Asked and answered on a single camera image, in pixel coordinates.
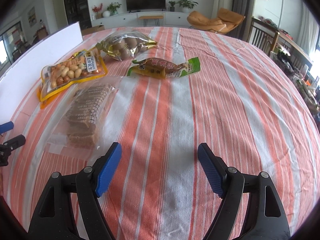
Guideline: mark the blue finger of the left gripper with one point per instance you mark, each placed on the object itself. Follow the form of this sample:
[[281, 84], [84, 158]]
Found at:
[[6, 127]]

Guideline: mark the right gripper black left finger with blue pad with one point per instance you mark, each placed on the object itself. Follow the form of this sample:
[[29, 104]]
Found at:
[[53, 217]]

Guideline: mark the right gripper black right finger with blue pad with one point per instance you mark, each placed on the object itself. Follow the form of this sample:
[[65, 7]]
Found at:
[[265, 216]]

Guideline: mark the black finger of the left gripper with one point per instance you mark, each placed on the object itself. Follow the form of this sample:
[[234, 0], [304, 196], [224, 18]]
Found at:
[[8, 147]]

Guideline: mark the orange bag of peanuts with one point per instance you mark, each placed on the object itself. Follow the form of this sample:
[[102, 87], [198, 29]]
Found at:
[[82, 66]]

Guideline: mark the clear bag of brown biscuits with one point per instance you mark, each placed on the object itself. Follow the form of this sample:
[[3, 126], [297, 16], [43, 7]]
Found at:
[[78, 133]]

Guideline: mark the green chicken leg snack pack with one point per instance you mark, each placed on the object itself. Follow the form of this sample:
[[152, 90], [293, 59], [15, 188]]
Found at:
[[163, 69]]

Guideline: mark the white cardboard box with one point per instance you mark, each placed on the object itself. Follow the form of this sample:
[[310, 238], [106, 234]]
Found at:
[[20, 77]]

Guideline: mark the orange white striped tablecloth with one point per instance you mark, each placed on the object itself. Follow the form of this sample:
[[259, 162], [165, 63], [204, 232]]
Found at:
[[240, 103]]

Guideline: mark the red flower vase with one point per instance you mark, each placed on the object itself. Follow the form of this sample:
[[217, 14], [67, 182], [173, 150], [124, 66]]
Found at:
[[97, 10]]

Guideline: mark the cluttered wooden side table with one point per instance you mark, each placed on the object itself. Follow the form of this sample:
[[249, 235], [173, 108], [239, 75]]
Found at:
[[295, 62]]

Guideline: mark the green plant left of tv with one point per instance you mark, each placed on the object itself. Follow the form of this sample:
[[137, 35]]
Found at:
[[113, 8]]

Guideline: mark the white tv cabinet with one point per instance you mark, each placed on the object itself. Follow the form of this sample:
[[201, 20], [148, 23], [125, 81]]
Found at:
[[171, 19]]

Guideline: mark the dark wooden dining chair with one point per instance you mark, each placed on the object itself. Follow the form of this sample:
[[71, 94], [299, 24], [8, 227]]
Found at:
[[263, 35]]

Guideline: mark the small wooden bench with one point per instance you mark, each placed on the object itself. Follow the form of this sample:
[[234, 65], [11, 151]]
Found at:
[[156, 19]]

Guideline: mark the black television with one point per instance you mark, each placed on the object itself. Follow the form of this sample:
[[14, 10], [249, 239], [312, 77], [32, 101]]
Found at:
[[133, 5]]

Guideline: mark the orange lounge chair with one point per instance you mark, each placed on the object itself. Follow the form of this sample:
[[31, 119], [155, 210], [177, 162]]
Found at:
[[224, 22]]

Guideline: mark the small dark potted plant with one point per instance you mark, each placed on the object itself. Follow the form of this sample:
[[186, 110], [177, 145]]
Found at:
[[172, 6]]

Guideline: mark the green potted plant right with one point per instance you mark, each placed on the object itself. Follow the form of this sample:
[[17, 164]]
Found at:
[[187, 5]]

